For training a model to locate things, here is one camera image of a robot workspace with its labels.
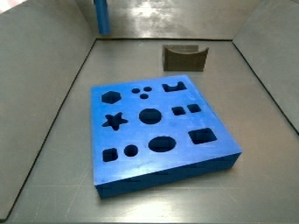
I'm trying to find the blue round peg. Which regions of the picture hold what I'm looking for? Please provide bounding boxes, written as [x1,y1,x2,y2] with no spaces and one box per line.
[93,0,109,35]

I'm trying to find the blue shape sorting board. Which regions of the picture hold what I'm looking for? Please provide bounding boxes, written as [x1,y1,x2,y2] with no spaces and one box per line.
[90,75,241,199]

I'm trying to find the dark grey curved block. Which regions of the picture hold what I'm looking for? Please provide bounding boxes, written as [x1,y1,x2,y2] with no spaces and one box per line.
[162,45,209,72]

